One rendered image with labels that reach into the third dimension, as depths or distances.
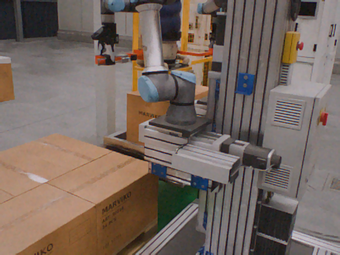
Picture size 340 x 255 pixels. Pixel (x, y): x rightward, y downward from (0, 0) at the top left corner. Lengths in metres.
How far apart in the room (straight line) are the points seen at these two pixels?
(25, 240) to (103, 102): 2.11
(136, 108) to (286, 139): 1.23
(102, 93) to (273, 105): 2.29
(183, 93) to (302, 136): 0.54
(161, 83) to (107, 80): 2.03
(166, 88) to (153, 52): 0.16
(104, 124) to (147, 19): 2.23
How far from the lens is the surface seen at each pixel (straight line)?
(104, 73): 3.51
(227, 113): 1.70
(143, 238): 2.52
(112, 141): 2.63
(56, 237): 1.81
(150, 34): 1.54
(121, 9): 1.93
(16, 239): 1.76
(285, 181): 1.66
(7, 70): 3.67
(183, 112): 1.60
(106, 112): 3.59
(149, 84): 1.49
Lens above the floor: 1.55
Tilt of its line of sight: 19 degrees down
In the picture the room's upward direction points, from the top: 3 degrees clockwise
